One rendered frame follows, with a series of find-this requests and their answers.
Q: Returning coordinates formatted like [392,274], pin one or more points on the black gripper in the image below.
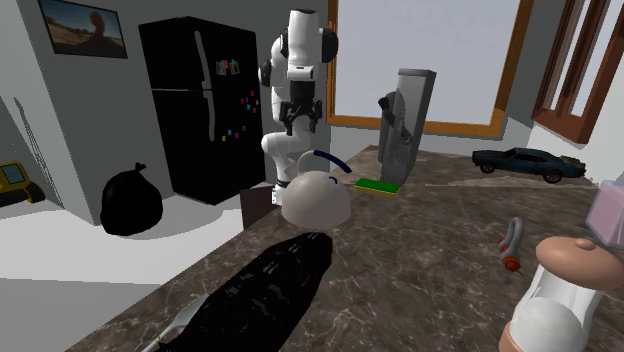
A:
[302,97]

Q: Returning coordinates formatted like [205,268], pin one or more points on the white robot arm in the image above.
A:
[297,39]

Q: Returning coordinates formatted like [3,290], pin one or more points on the orange framed window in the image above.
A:
[341,120]

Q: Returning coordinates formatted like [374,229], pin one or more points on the dark brown robot stand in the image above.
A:
[256,207]

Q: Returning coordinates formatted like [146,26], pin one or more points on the green and yellow sponge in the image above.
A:
[376,187]

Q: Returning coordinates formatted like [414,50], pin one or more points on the tall grey can opener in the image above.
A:
[407,126]

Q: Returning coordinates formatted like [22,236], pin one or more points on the black refrigerator with magnets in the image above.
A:
[185,122]

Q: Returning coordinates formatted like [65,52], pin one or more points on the long black model ship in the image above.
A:
[263,292]

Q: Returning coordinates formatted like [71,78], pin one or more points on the black rubbish bag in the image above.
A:
[130,204]

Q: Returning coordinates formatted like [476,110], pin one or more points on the dark blue toy car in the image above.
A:
[524,162]

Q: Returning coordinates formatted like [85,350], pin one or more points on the silver metal utensil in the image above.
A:
[180,322]

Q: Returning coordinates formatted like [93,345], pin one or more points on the grey shackle with red pin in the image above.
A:
[512,244]

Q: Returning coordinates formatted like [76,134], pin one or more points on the brown framed window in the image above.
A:
[577,128]

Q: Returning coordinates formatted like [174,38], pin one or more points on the yellow device with screen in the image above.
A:
[17,183]

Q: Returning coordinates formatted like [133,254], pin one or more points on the white bottle with tan cap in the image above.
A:
[556,302]

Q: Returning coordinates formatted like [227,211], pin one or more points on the pale pink translucent box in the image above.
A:
[609,214]

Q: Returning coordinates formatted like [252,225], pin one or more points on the framed landscape wall picture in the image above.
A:
[83,29]

